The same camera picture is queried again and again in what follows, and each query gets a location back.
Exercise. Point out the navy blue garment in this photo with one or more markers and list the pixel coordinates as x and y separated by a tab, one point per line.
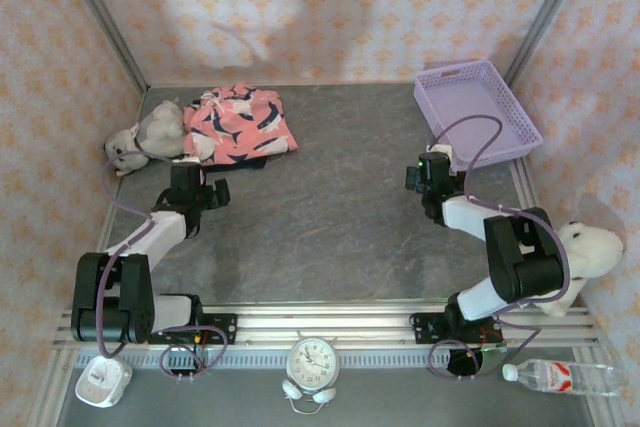
250	165

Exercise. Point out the pink whale print shorts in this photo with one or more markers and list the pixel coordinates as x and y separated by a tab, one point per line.
240	127

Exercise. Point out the purple plastic laundry basket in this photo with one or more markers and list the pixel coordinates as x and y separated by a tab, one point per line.
475	97

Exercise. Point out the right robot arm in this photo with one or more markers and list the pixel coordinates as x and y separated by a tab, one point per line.
530	267

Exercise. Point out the grey white plush dog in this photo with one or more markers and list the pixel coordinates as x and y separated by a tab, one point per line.
155	127

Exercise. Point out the cream white plush dog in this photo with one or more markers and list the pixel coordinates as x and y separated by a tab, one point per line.
590	252

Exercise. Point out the small white square clock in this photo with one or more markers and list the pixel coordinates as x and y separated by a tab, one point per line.
102	382

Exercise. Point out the white twin bell alarm clock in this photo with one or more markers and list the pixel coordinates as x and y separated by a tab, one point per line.
313	362

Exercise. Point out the clear water bottle red label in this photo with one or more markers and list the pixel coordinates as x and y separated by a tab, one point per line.
560	377

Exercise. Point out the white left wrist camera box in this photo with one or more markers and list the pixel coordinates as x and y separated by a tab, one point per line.
187	161

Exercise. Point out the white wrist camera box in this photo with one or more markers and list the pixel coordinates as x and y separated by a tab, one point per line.
187	161
442	149

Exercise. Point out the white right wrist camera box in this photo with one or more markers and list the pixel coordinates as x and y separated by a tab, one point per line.
442	149

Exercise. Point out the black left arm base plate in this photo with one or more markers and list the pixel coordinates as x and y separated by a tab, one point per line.
225	329

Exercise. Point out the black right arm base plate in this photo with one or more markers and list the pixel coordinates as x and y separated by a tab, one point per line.
425	329

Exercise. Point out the aluminium mounting rail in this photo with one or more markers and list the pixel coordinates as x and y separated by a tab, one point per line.
325	322

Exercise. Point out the aluminium frame post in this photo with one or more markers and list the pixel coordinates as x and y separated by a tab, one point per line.
545	12
100	12

